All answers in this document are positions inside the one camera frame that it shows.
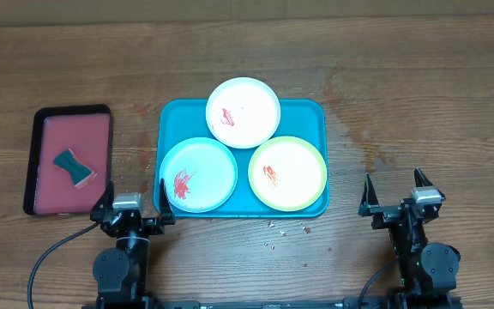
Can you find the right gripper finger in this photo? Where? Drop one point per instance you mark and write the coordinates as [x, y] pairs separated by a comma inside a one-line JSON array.
[[420, 179], [369, 196]]

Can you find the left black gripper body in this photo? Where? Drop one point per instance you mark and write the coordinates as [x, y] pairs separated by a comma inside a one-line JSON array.
[[147, 227]]

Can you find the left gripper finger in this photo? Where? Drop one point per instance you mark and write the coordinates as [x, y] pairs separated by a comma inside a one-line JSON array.
[[164, 203], [106, 199]]

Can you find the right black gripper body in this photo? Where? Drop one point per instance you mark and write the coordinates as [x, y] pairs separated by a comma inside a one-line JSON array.
[[400, 231]]

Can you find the light blue plate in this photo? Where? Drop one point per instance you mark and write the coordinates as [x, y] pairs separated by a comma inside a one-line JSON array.
[[199, 174]]

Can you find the green and pink sponge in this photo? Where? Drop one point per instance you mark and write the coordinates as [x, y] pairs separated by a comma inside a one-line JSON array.
[[80, 174]]

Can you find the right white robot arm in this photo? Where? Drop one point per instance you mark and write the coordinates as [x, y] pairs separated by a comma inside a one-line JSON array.
[[428, 270]]

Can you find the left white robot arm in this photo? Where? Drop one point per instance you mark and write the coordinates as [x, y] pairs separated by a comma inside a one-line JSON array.
[[121, 272]]

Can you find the black tray with red liquid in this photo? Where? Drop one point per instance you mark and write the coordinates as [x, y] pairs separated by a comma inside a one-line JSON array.
[[88, 131]]

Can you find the teal plastic serving tray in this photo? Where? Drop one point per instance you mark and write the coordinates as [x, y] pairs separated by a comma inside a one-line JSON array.
[[182, 119]]

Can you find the yellow-green plate with red stain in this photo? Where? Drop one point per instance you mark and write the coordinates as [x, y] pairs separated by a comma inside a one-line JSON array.
[[287, 173]]

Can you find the white plate with red stain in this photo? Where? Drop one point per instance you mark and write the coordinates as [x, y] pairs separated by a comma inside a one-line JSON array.
[[243, 112]]

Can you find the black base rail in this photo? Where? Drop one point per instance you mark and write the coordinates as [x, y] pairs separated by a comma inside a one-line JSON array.
[[346, 303]]

